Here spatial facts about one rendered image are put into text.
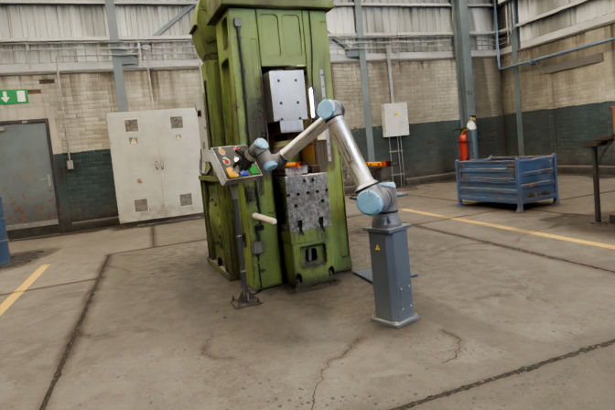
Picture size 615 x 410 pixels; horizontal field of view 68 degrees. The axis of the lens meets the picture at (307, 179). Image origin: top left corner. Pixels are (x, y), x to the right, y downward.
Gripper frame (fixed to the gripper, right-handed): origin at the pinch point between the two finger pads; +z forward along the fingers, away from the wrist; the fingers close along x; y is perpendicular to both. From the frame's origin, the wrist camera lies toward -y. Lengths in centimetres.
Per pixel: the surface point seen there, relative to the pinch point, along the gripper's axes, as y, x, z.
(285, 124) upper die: -27, 59, -14
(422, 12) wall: -394, 848, 68
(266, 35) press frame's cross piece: -99, 63, -39
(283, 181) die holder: 12, 51, 9
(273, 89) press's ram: -53, 53, -26
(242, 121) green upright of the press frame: -45, 37, 5
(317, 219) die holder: 48, 72, 15
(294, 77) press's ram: -57, 70, -37
